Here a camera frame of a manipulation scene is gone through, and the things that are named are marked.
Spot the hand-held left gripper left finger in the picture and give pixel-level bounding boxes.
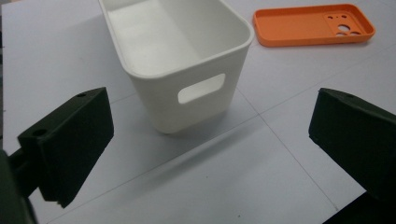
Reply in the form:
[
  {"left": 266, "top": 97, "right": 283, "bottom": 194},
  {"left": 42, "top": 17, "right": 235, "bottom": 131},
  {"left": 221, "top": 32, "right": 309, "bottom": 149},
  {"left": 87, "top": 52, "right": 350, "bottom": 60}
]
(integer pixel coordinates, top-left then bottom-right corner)
[{"left": 17, "top": 87, "right": 115, "bottom": 209}]

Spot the white plastic storage bin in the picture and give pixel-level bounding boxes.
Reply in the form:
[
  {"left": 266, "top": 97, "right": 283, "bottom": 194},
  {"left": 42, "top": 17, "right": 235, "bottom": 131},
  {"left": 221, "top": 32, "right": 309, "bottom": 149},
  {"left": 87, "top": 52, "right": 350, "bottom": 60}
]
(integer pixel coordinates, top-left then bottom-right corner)
[{"left": 98, "top": 0, "right": 255, "bottom": 134}]

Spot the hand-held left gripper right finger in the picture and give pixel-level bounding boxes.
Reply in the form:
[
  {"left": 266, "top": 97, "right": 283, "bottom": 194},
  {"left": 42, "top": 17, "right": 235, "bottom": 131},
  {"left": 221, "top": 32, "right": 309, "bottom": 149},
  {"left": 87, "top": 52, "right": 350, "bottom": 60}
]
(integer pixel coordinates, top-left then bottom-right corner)
[{"left": 308, "top": 87, "right": 396, "bottom": 204}]

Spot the orange phone case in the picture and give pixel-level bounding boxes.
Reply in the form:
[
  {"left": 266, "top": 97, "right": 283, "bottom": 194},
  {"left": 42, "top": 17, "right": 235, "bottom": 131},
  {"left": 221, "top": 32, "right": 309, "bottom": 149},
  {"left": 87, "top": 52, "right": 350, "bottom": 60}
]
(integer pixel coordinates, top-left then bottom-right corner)
[{"left": 252, "top": 3, "right": 376, "bottom": 49}]

